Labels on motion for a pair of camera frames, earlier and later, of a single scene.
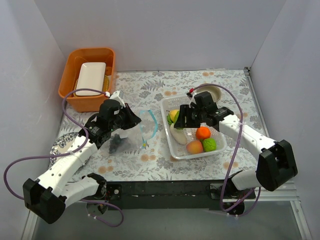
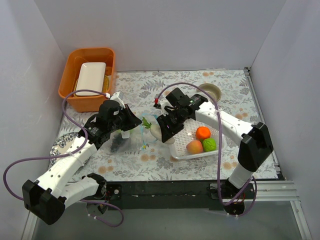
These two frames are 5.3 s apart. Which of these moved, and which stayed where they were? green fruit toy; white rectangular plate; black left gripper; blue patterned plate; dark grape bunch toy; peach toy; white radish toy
Moved: white radish toy
Stayed: black left gripper; peach toy; green fruit toy; white rectangular plate; dark grape bunch toy; blue patterned plate
